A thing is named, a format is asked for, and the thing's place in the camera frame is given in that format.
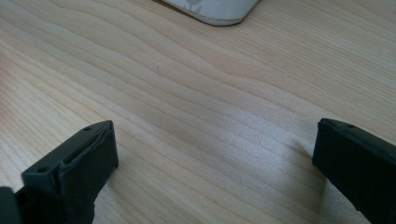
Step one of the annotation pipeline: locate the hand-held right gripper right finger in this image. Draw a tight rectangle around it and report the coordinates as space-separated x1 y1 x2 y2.
312 118 396 224

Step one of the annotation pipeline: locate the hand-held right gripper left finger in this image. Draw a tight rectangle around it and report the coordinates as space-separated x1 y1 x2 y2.
15 119 120 224

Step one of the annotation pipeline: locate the white patterned mat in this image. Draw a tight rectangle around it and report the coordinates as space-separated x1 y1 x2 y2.
162 0 262 27

